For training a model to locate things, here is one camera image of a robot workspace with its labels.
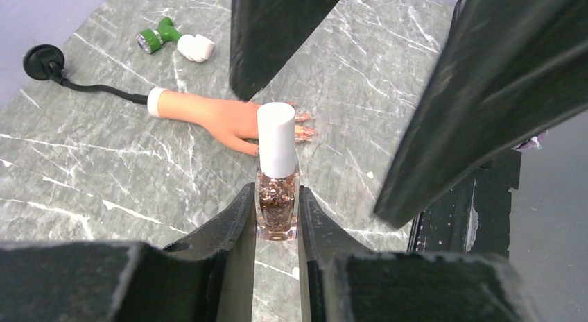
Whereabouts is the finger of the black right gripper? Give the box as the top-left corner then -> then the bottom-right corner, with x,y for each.
374,0 -> 587,228
229,0 -> 340,101

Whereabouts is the white nail polish brush cap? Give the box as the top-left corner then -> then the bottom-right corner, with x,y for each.
257,102 -> 297,179

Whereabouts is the white pipe fitting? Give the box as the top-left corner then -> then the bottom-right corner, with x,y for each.
177,34 -> 216,63

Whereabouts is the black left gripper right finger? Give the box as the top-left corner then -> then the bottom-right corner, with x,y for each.
297,187 -> 540,321

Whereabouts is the mannequin practice hand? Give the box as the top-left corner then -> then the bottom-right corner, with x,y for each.
146,87 -> 318,157

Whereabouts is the green pipe fitting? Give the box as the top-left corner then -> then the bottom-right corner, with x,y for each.
136,17 -> 182,54

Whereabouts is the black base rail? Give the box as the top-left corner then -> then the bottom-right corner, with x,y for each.
408,149 -> 521,257

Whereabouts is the glitter nail polish bottle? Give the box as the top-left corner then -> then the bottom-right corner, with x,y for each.
254,168 -> 300,242

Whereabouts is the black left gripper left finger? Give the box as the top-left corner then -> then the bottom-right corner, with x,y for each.
1,183 -> 256,321

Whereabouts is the black flexible stand with base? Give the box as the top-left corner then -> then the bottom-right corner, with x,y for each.
21,44 -> 148,106

